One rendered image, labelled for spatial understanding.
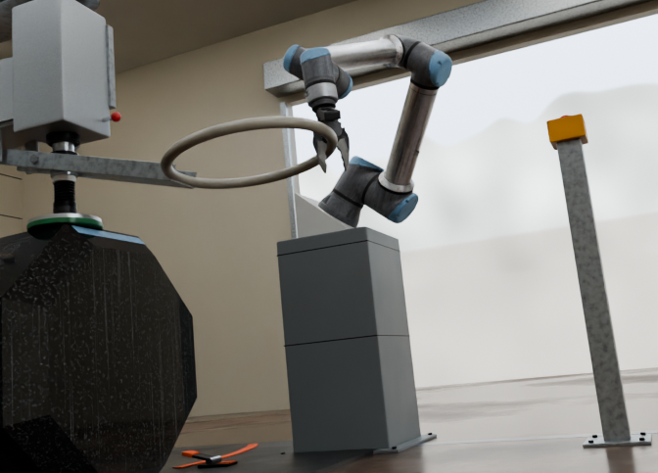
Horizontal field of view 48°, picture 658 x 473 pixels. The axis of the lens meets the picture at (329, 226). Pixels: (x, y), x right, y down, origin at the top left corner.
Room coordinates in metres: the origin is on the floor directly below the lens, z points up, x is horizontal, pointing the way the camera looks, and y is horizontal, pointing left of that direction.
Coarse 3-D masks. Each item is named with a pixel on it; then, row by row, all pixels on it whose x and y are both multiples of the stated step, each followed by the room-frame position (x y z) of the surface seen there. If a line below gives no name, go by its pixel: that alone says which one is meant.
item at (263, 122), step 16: (208, 128) 1.75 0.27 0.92; (224, 128) 1.74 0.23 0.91; (240, 128) 1.74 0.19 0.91; (256, 128) 1.75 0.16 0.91; (304, 128) 1.81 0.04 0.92; (320, 128) 1.85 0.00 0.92; (176, 144) 1.81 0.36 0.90; (192, 144) 1.78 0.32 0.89; (336, 144) 1.99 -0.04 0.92; (176, 176) 2.02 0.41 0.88; (192, 176) 2.10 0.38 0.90; (256, 176) 2.20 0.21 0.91; (272, 176) 2.20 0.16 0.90; (288, 176) 2.19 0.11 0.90
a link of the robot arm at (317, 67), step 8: (312, 48) 2.01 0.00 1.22; (320, 48) 2.02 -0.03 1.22; (304, 56) 2.02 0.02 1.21; (312, 56) 2.01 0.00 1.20; (320, 56) 2.01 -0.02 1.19; (328, 56) 2.03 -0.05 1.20; (304, 64) 2.03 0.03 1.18; (312, 64) 2.01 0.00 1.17; (320, 64) 2.01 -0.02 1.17; (328, 64) 2.02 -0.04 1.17; (304, 72) 2.03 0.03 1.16; (312, 72) 2.01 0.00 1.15; (320, 72) 2.01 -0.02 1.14; (328, 72) 2.02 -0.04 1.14; (336, 72) 2.07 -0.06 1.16; (304, 80) 2.04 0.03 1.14; (312, 80) 2.01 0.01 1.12; (320, 80) 2.01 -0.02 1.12; (328, 80) 2.01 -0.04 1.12; (336, 80) 2.09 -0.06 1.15
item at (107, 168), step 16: (16, 160) 2.21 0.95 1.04; (32, 160) 2.18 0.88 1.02; (48, 160) 2.17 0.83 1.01; (64, 160) 2.14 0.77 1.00; (80, 160) 2.12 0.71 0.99; (96, 160) 2.10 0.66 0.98; (112, 160) 2.08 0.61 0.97; (128, 160) 2.06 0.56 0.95; (80, 176) 2.26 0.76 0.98; (96, 176) 2.20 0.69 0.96; (112, 176) 2.14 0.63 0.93; (128, 176) 2.06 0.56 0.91; (144, 176) 2.04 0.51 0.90; (160, 176) 2.02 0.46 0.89
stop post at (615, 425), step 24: (552, 120) 2.45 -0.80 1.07; (576, 120) 2.42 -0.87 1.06; (552, 144) 2.48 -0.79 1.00; (576, 144) 2.44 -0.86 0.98; (576, 168) 2.45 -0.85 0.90; (576, 192) 2.45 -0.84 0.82; (576, 216) 2.46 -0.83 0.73; (576, 240) 2.46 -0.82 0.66; (576, 264) 2.47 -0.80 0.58; (600, 264) 2.44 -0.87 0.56; (600, 288) 2.44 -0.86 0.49; (600, 312) 2.45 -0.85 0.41; (600, 336) 2.45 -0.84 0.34; (600, 360) 2.46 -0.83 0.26; (600, 384) 2.46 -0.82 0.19; (600, 408) 2.47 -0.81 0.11; (624, 408) 2.44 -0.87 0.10; (624, 432) 2.44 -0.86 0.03
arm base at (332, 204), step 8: (336, 192) 3.03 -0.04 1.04; (328, 200) 3.04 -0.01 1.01; (336, 200) 3.02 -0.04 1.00; (344, 200) 3.01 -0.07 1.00; (352, 200) 3.02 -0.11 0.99; (320, 208) 3.05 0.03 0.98; (328, 208) 3.02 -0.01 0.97; (336, 208) 3.01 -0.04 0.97; (344, 208) 3.02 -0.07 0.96; (352, 208) 3.03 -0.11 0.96; (360, 208) 3.06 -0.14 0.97; (336, 216) 3.02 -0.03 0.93; (344, 216) 3.02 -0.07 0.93; (352, 216) 3.04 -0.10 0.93; (352, 224) 3.06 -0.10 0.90
